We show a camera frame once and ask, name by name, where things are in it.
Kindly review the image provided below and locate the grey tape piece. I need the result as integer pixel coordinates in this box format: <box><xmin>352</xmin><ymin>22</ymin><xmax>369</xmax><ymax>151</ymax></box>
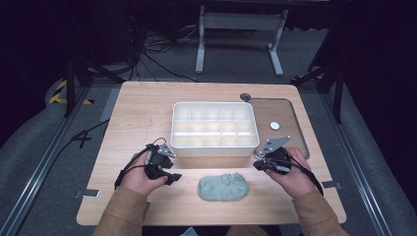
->
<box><xmin>322</xmin><ymin>180</ymin><xmax>342</xmax><ymax>190</ymax></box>

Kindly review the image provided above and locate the grey metal stand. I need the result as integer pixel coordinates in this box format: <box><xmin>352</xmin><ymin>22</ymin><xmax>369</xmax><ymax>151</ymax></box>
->
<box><xmin>195</xmin><ymin>5</ymin><xmax>290</xmax><ymax>78</ymax></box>

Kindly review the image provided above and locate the green sock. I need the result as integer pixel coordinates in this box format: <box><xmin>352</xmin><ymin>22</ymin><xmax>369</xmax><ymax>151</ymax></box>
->
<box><xmin>197</xmin><ymin>172</ymin><xmax>251</xmax><ymax>203</ymax></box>

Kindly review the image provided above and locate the grey metal floor rail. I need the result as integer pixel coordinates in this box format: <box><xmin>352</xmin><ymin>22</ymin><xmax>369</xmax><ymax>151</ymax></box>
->
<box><xmin>0</xmin><ymin>86</ymin><xmax>91</xmax><ymax>236</ymax></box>
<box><xmin>318</xmin><ymin>92</ymin><xmax>391</xmax><ymax>236</ymax></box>

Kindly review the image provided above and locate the black tripod stand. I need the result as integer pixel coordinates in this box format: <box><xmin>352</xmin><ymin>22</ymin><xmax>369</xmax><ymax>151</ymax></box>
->
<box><xmin>290</xmin><ymin>61</ymin><xmax>346</xmax><ymax>125</ymax></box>
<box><xmin>63</xmin><ymin>53</ymin><xmax>126</xmax><ymax>119</ymax></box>

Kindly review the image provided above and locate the black floor cable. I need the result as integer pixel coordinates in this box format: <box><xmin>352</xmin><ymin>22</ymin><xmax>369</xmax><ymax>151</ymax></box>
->
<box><xmin>48</xmin><ymin>118</ymin><xmax>111</xmax><ymax>165</ymax></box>

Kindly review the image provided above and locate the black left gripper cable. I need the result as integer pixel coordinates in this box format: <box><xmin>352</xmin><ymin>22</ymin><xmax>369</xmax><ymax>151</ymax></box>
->
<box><xmin>113</xmin><ymin>137</ymin><xmax>167</xmax><ymax>191</ymax></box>

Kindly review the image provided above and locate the person's right hand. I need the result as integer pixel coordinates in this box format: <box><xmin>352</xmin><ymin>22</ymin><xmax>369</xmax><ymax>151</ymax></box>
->
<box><xmin>264</xmin><ymin>147</ymin><xmax>319</xmax><ymax>200</ymax></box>

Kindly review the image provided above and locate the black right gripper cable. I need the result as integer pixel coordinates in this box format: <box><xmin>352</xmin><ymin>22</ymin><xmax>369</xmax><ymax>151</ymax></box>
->
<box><xmin>284</xmin><ymin>156</ymin><xmax>326</xmax><ymax>197</ymax></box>

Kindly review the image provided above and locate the white divided storage box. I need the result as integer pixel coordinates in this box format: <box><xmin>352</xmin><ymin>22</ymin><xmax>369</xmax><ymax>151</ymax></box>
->
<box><xmin>170</xmin><ymin>101</ymin><xmax>261</xmax><ymax>158</ymax></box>

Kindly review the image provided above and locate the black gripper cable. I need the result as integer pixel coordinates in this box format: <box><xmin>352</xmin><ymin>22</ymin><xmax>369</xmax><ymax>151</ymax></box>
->
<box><xmin>284</xmin><ymin>156</ymin><xmax>326</xmax><ymax>197</ymax></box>
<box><xmin>113</xmin><ymin>137</ymin><xmax>167</xmax><ymax>191</ymax></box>

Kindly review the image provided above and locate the person's leg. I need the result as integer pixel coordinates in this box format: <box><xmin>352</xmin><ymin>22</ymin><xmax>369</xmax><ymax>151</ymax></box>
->
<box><xmin>225</xmin><ymin>224</ymin><xmax>270</xmax><ymax>236</ymax></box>

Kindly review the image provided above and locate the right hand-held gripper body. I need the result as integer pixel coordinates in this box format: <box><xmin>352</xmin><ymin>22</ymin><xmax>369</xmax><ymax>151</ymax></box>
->
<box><xmin>255</xmin><ymin>135</ymin><xmax>293</xmax><ymax>174</ymax></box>

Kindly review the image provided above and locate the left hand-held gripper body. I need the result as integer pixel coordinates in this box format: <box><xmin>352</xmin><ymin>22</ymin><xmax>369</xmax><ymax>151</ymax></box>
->
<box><xmin>145</xmin><ymin>142</ymin><xmax>177</xmax><ymax>181</ymax></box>

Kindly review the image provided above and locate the clear box lid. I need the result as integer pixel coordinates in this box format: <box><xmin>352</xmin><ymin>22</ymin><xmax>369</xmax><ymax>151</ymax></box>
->
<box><xmin>248</xmin><ymin>97</ymin><xmax>311</xmax><ymax>160</ymax></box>

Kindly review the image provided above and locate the person's left hand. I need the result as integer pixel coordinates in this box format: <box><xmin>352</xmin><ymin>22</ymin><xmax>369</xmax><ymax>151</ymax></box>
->
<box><xmin>120</xmin><ymin>151</ymin><xmax>168</xmax><ymax>198</ymax></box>

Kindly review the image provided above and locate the yellow black floor tape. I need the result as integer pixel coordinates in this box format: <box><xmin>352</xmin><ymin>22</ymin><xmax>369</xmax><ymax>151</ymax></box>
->
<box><xmin>47</xmin><ymin>79</ymin><xmax>95</xmax><ymax>106</ymax></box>

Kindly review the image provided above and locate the bundle of black cables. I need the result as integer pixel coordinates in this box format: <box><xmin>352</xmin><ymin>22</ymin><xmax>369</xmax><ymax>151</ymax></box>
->
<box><xmin>126</xmin><ymin>19</ymin><xmax>200</xmax><ymax>84</ymax></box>

